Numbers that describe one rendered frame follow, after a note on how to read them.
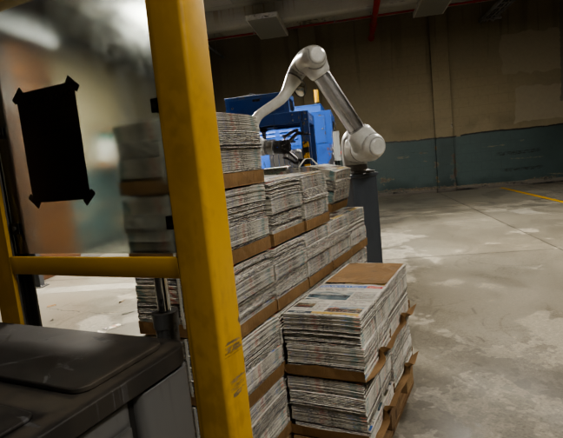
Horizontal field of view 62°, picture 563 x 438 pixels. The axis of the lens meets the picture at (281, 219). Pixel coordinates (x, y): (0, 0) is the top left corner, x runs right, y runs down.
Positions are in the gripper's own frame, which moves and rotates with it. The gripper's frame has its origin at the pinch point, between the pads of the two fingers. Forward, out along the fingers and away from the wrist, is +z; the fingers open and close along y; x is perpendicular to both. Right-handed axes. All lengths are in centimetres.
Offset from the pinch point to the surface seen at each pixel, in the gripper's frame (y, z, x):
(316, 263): 48, 30, 67
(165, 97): -14, 38, 168
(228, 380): 47, 49, 167
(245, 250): 29, 29, 124
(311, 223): 30, 29, 70
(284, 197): 17, 28, 92
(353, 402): 84, 58, 106
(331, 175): 14.9, 18.2, 13.2
